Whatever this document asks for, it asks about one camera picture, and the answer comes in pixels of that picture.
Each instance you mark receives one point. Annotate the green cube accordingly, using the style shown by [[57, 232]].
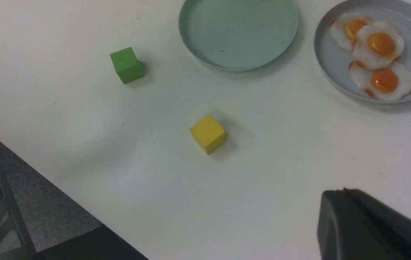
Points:
[[127, 66]]

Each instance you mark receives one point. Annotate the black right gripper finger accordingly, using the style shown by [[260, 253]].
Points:
[[355, 226]]

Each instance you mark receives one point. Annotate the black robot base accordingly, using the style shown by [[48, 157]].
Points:
[[100, 243]]

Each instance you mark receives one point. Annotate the grey egg plate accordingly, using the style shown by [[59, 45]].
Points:
[[334, 61]]

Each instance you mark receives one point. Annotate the mint green centre plate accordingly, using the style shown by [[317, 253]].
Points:
[[238, 35]]

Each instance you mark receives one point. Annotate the yellow cube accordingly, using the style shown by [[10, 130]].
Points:
[[208, 134]]

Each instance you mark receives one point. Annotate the fried egg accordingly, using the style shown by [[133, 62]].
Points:
[[377, 45], [389, 84], [344, 28]]

